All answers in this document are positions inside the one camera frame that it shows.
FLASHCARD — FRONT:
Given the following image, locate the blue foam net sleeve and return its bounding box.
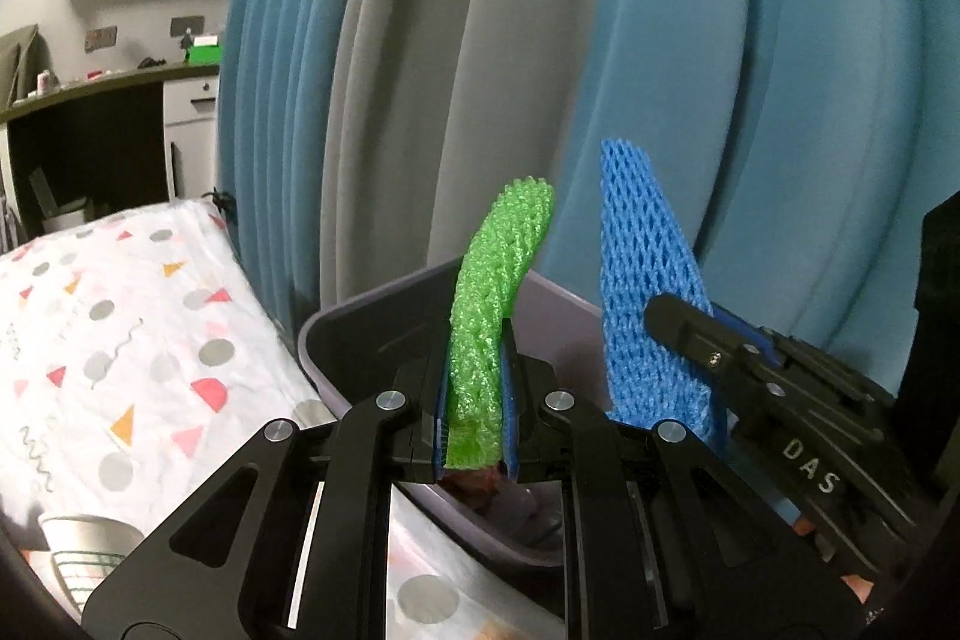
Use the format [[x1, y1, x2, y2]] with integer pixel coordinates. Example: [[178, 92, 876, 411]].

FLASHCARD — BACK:
[[599, 138, 727, 452]]

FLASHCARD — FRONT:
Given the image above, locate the grid paper cup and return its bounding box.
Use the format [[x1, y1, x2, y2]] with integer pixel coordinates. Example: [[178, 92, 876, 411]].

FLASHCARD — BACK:
[[39, 513, 145, 615]]

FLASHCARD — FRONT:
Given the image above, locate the green foam net sleeve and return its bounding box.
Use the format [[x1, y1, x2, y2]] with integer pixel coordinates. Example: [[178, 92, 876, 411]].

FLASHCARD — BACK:
[[444, 177, 555, 471]]

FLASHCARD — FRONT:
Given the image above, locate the purple plastic trash bin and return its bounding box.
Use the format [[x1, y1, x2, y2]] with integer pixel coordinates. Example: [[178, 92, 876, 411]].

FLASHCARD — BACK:
[[298, 262, 608, 572]]

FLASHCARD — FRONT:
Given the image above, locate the patterned white tablecloth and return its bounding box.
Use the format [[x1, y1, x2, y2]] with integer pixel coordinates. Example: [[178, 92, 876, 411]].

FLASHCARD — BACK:
[[2, 200, 332, 557]]

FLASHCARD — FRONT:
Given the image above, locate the blue grey curtain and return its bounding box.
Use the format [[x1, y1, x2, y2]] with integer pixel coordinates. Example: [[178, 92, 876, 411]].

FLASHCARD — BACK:
[[220, 0, 958, 386]]

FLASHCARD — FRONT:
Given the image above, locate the dark desk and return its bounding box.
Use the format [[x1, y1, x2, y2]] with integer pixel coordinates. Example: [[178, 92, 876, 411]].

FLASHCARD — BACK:
[[2, 65, 220, 239]]

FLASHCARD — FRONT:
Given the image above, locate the white drawer cabinet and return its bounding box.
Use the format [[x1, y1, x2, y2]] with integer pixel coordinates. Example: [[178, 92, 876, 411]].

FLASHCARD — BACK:
[[163, 76, 220, 200]]

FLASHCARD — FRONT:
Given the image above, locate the green box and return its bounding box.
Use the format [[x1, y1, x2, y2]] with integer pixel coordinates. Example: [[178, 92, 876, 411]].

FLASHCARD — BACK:
[[185, 35, 223, 65]]

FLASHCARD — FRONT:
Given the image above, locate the grey upholstered headboard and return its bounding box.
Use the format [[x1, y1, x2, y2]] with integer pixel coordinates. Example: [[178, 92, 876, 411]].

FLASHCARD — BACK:
[[0, 25, 39, 110]]

